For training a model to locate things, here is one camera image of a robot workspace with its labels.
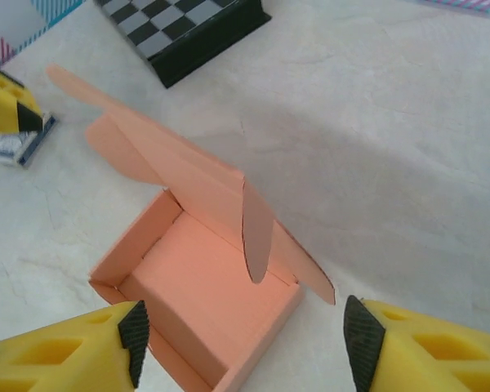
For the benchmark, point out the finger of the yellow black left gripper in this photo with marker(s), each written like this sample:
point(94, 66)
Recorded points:
point(4, 106)

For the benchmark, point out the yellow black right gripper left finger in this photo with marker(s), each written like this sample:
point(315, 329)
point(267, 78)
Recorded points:
point(65, 359)

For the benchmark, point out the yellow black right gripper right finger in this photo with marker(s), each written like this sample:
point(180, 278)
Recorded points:
point(424, 359)

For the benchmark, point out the orange paper box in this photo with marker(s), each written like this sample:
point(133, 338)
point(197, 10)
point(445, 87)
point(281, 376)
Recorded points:
point(212, 294)

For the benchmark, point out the black grey chessboard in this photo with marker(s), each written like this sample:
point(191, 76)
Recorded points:
point(179, 32)

